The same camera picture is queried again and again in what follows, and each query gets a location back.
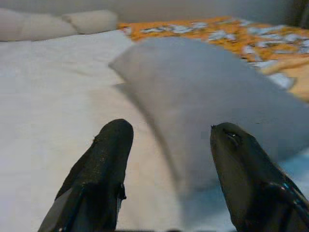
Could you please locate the white quilted mattress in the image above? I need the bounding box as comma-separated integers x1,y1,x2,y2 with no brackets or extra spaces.
0,30,309,232

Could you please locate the grey pillow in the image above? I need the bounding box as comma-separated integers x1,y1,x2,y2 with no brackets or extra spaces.
108,36,309,191

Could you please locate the yellow cartoon print blanket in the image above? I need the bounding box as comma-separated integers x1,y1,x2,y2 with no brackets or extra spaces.
117,15,309,102

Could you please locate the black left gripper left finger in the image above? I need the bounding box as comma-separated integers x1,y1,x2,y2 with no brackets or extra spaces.
38,118,134,232

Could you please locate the long cream bolster pillow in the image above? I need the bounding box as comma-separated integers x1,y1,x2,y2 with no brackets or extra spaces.
0,8,78,42

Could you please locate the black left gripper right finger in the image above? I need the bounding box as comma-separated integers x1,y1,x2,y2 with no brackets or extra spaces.
210,122,309,232

